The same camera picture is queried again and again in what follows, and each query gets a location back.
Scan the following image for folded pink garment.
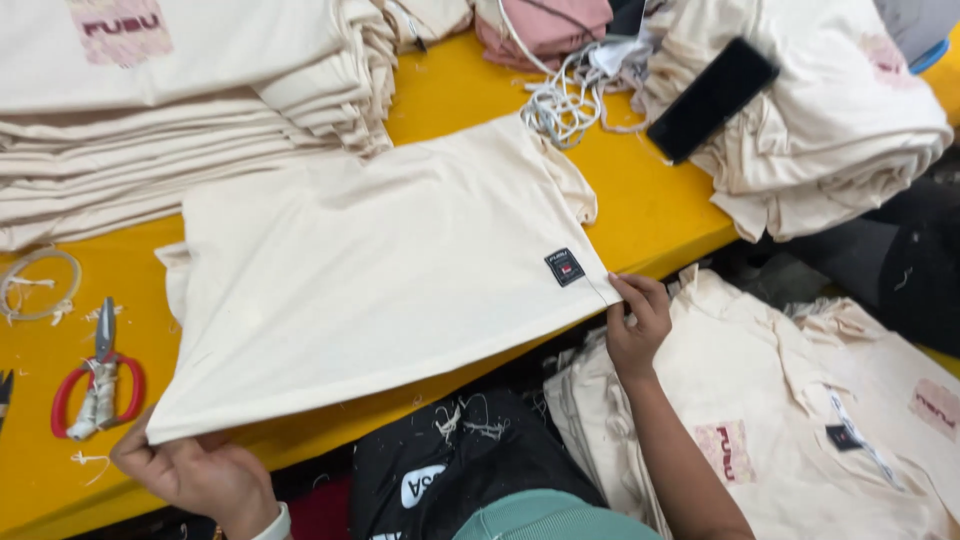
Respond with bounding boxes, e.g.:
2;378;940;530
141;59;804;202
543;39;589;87
474;0;615;74

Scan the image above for pile of cream t-shirts under phone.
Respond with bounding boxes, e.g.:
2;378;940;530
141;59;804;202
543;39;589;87
643;0;955;244

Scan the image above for white wristband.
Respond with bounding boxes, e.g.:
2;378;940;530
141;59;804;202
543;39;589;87
249;501;293;540

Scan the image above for folded cream cloth with clip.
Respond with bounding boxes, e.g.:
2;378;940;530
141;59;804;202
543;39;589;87
375;0;475;55

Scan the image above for red-handled scissors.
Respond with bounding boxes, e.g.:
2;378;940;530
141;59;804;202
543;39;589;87
50;297;146;442

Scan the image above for stack of folded cream t-shirts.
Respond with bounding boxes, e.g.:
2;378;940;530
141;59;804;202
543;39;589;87
0;0;399;252

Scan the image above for clear tape ring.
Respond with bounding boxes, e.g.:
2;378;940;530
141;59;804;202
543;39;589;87
0;247;83;325

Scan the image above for person's left hand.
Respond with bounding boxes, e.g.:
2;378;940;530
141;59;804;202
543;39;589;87
109;405;280;537

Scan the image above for cream t-shirt with black label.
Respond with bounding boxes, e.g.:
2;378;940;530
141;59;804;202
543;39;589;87
145;112;624;447

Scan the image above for green ribbed clothing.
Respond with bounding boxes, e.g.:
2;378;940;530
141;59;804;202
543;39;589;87
451;489;666;540

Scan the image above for blue-rimmed grey object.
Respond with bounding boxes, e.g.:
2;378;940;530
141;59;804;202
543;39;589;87
871;0;960;76

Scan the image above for heap of unfolded cream t-shirts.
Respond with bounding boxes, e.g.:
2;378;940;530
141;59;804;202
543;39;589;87
543;264;960;540

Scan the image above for black smartphone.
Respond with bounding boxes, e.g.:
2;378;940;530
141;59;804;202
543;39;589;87
646;36;781;165

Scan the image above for tangled white cord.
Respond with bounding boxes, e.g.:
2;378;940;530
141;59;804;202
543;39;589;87
496;0;654;151

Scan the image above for person's right hand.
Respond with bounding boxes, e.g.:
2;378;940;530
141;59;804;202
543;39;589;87
605;272;674;384

